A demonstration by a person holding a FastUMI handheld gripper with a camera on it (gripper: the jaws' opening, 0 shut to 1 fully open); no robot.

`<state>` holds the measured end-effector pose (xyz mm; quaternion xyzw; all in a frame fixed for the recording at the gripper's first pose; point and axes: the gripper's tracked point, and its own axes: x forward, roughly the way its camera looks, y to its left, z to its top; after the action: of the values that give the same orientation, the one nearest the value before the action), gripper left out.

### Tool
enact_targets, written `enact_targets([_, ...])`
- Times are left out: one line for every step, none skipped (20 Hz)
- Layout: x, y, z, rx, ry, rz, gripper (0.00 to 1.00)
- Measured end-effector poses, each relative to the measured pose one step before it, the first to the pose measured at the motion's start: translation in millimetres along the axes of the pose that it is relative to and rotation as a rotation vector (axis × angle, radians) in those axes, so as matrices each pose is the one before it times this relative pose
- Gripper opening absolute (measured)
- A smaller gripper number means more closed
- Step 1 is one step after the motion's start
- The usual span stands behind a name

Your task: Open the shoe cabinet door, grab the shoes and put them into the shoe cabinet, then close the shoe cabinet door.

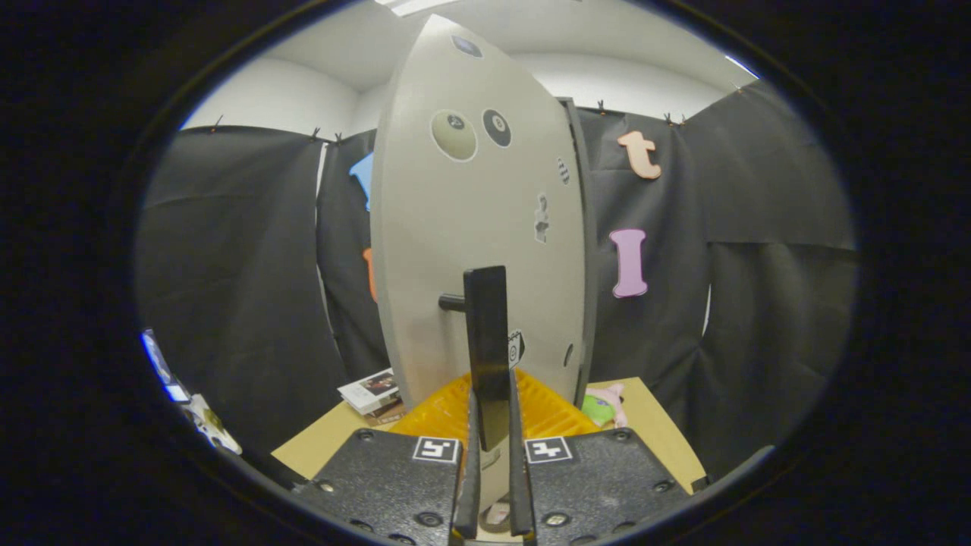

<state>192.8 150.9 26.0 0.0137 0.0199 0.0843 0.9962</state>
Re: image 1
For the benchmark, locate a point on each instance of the long ceiling light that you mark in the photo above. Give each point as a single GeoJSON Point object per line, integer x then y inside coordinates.
{"type": "Point", "coordinates": [413, 6]}

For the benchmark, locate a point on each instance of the white book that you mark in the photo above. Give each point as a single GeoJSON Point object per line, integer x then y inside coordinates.
{"type": "Point", "coordinates": [368, 387]}

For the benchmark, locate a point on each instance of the blue white screen object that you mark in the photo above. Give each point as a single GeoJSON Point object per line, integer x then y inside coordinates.
{"type": "Point", "coordinates": [163, 368]}

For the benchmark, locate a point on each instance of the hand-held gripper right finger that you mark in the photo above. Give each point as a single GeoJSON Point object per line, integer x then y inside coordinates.
{"type": "Point", "coordinates": [520, 485]}

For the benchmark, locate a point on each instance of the grey shoe cabinet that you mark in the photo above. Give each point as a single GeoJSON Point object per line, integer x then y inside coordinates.
{"type": "Point", "coordinates": [590, 250]}

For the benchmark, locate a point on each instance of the brown fuzzy shoe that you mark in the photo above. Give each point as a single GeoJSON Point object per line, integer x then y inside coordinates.
{"type": "Point", "coordinates": [498, 517]}

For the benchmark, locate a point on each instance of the black backdrop cloth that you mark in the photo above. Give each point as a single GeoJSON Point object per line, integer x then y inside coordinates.
{"type": "Point", "coordinates": [758, 341]}

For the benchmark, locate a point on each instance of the white patterned object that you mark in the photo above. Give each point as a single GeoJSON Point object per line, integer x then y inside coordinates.
{"type": "Point", "coordinates": [212, 428]}

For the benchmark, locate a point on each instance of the grey shoe cabinet door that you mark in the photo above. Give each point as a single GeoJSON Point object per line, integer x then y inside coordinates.
{"type": "Point", "coordinates": [440, 227]}

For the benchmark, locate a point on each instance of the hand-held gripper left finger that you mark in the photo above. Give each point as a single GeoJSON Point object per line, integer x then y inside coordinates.
{"type": "Point", "coordinates": [470, 485]}

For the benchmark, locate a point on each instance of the brown book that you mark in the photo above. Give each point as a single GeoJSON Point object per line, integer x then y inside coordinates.
{"type": "Point", "coordinates": [388, 415]}

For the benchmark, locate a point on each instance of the green pink plush toy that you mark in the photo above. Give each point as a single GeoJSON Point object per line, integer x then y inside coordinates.
{"type": "Point", "coordinates": [599, 409]}

